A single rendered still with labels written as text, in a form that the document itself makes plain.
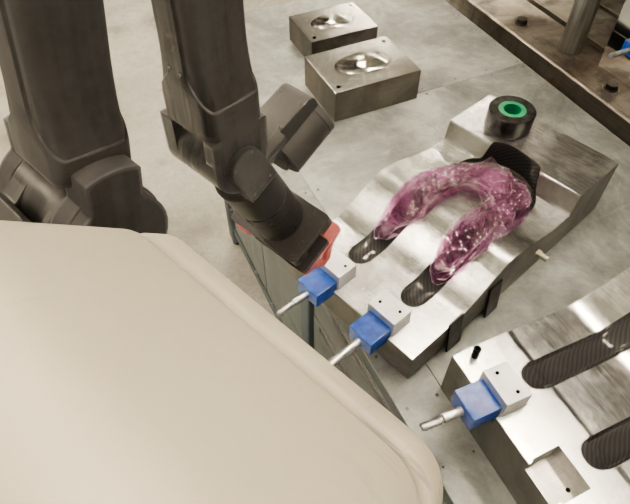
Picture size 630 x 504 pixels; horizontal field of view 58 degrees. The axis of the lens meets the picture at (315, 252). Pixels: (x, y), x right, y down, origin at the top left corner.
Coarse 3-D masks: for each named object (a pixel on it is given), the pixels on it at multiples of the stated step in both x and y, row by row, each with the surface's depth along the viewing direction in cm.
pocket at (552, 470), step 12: (540, 456) 65; (552, 456) 67; (564, 456) 65; (528, 468) 65; (540, 468) 66; (552, 468) 66; (564, 468) 66; (540, 480) 66; (552, 480) 66; (564, 480) 66; (576, 480) 64; (552, 492) 65; (564, 492) 65; (576, 492) 65
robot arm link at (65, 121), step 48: (0, 0) 29; (48, 0) 29; (96, 0) 31; (0, 48) 32; (48, 48) 31; (96, 48) 33; (48, 96) 32; (96, 96) 34; (48, 144) 34; (96, 144) 36; (96, 192) 35; (144, 192) 39
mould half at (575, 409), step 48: (624, 288) 77; (528, 336) 75; (576, 336) 76; (576, 384) 71; (624, 384) 71; (480, 432) 73; (528, 432) 66; (576, 432) 66; (528, 480) 65; (624, 480) 63
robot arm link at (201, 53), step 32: (160, 0) 37; (192, 0) 36; (224, 0) 38; (160, 32) 40; (192, 32) 38; (224, 32) 40; (192, 64) 40; (224, 64) 41; (192, 96) 42; (224, 96) 42; (256, 96) 45; (192, 128) 44; (224, 128) 44; (256, 128) 47; (192, 160) 48; (224, 160) 46; (224, 192) 48
